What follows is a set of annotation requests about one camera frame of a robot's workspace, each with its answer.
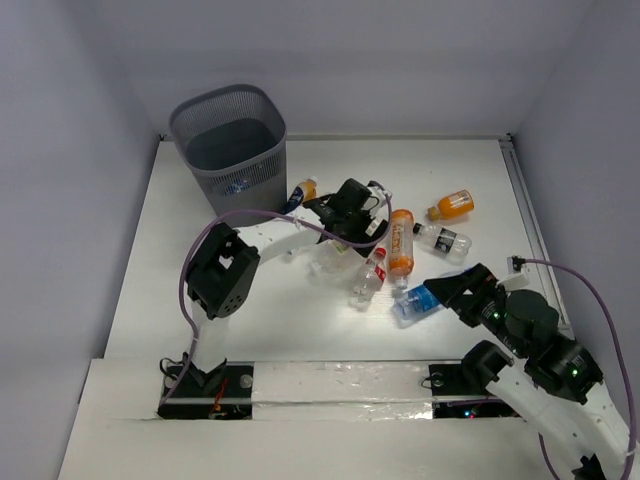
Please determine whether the grey mesh waste bin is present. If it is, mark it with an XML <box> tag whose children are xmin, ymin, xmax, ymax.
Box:
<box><xmin>169</xmin><ymin>84</ymin><xmax>288</xmax><ymax>227</ymax></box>

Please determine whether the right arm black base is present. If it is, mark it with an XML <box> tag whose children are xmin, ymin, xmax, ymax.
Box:
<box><xmin>420</xmin><ymin>363</ymin><xmax>519</xmax><ymax>420</ymax></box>

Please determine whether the clear bottle red cap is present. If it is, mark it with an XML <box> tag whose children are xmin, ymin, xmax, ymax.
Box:
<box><xmin>350</xmin><ymin>247</ymin><xmax>387</xmax><ymax>307</ymax></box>

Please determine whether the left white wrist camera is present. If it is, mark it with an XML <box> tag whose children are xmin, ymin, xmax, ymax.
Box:
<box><xmin>363</xmin><ymin>181</ymin><xmax>393</xmax><ymax>217</ymax></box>

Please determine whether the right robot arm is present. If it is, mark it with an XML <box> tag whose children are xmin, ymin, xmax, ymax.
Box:
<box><xmin>423</xmin><ymin>257</ymin><xmax>639</xmax><ymax>479</ymax></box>

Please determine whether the clear bottle black label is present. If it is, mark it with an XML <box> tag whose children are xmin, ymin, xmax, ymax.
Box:
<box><xmin>413</xmin><ymin>223</ymin><xmax>472</xmax><ymax>263</ymax></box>

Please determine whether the small orange juice bottle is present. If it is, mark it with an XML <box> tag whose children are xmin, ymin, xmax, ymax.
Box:
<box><xmin>427</xmin><ymin>189</ymin><xmax>475</xmax><ymax>222</ymax></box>

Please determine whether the orange bottle blue white label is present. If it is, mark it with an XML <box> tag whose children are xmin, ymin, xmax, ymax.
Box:
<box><xmin>282</xmin><ymin>176</ymin><xmax>318</xmax><ymax>215</ymax></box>

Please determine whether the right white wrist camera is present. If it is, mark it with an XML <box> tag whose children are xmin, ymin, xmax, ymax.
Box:
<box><xmin>498</xmin><ymin>255</ymin><xmax>530</xmax><ymax>292</ymax></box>

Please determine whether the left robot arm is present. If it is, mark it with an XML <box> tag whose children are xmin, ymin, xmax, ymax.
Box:
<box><xmin>160</xmin><ymin>178</ymin><xmax>392</xmax><ymax>404</ymax></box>

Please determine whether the clear bottle yellow label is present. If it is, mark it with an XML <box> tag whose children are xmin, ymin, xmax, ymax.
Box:
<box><xmin>310</xmin><ymin>241</ymin><xmax>364</xmax><ymax>276</ymax></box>

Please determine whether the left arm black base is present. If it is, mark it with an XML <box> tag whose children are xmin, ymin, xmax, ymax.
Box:
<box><xmin>157</xmin><ymin>360</ymin><xmax>254</xmax><ymax>420</ymax></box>

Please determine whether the blue tinted water bottle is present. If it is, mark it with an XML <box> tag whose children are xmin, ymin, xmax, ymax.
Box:
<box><xmin>390</xmin><ymin>281</ymin><xmax>459</xmax><ymax>330</ymax></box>

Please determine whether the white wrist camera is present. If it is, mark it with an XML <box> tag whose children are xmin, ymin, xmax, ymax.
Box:
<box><xmin>363</xmin><ymin>181</ymin><xmax>393</xmax><ymax>217</ymax></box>
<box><xmin>498</xmin><ymin>255</ymin><xmax>530</xmax><ymax>292</ymax></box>

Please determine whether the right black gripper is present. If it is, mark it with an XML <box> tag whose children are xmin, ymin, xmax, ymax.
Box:
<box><xmin>423</xmin><ymin>260</ymin><xmax>528</xmax><ymax>356</ymax></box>

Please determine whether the silver foil tape strip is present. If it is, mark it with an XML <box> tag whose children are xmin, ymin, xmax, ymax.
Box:
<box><xmin>251</xmin><ymin>361</ymin><xmax>433</xmax><ymax>422</ymax></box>

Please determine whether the clear bottle blue label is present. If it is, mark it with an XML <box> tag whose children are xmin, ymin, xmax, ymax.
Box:
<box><xmin>223</xmin><ymin>177</ymin><xmax>254</xmax><ymax>196</ymax></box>

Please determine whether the orange bottle white cap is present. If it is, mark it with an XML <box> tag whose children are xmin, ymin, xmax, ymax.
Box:
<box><xmin>389</xmin><ymin>209</ymin><xmax>415</xmax><ymax>290</ymax></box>

